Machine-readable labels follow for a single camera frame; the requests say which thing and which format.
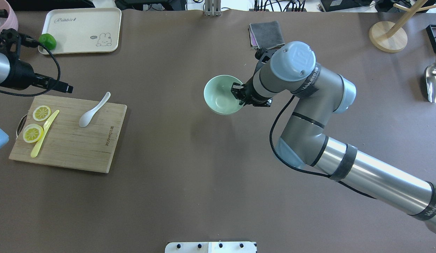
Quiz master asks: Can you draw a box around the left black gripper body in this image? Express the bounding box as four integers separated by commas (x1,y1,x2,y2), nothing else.
7,59,51,90

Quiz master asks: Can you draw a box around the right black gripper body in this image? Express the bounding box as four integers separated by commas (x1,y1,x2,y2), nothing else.
239,77,272,107

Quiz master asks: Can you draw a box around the light green bowl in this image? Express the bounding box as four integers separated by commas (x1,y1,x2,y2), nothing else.
203,75,243,115

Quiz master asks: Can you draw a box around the white ceramic spoon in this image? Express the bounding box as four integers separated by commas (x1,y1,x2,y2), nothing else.
78,91,111,128

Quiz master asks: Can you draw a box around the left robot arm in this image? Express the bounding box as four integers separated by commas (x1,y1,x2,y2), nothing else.
0,52,73,97

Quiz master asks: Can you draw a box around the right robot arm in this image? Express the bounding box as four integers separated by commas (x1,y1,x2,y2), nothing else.
231,41,436,234

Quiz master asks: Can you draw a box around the pink ice bowl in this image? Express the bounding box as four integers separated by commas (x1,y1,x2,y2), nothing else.
0,0,19,33

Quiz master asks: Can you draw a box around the upper lemon slice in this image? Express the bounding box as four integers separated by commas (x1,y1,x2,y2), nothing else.
32,105,51,122

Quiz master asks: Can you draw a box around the lemon slice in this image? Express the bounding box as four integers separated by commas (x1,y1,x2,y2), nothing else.
22,124,44,143
32,105,51,122

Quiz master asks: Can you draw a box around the green lime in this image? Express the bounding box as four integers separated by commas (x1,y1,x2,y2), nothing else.
38,33,57,50

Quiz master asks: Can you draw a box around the lower lemon slice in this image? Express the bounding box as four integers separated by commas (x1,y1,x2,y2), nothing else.
22,124,44,143

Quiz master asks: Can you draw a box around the wooden cutting board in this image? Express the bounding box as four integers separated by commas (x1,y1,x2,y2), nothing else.
9,95,127,173

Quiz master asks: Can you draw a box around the grey folded cloth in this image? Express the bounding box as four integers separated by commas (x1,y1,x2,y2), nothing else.
248,21,285,50

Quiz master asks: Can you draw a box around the cream rabbit tray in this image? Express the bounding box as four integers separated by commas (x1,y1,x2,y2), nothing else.
41,7,122,54

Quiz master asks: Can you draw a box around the yellow plastic knife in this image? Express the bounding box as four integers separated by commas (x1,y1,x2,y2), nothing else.
30,110,59,157

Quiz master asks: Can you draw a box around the wooden mug tree stand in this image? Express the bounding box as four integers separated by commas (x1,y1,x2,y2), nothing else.
369,0,436,53

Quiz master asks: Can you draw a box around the aluminium frame post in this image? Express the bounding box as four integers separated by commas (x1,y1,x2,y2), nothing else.
204,0,222,17

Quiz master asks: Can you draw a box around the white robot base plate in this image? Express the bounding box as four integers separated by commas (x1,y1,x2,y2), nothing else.
164,241,258,253

